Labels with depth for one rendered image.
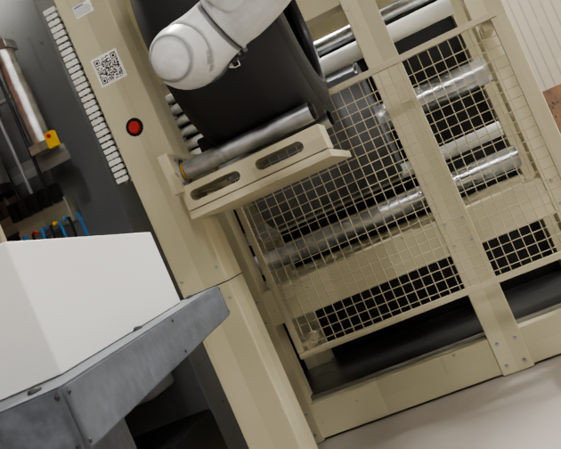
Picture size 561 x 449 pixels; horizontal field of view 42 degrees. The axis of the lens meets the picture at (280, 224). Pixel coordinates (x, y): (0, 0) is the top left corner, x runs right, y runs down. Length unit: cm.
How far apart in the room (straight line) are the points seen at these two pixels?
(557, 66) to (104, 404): 554
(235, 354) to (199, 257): 25
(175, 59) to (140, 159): 72
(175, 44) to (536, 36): 486
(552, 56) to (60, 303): 547
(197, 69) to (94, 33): 79
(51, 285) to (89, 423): 14
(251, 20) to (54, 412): 87
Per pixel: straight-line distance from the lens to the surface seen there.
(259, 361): 184
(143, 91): 187
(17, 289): 52
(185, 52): 117
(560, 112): 440
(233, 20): 120
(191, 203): 171
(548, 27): 592
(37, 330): 52
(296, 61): 166
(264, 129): 169
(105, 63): 192
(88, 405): 45
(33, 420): 44
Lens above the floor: 68
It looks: level
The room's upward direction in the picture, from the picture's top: 24 degrees counter-clockwise
